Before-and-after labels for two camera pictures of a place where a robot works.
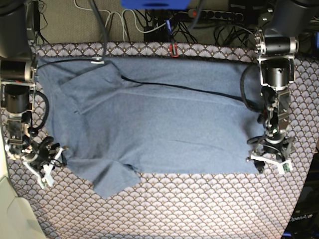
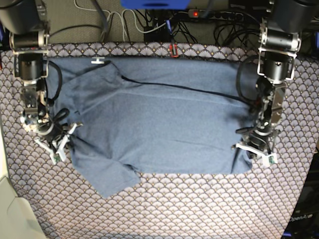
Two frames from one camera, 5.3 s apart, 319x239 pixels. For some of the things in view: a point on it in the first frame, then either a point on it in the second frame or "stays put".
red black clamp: [176, 55] stays put
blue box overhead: [156, 4] stays put
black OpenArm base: [304, 222] stays put
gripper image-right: [278, 145] to [260, 137]
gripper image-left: [42, 152] to [54, 131]
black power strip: [216, 15] stays put
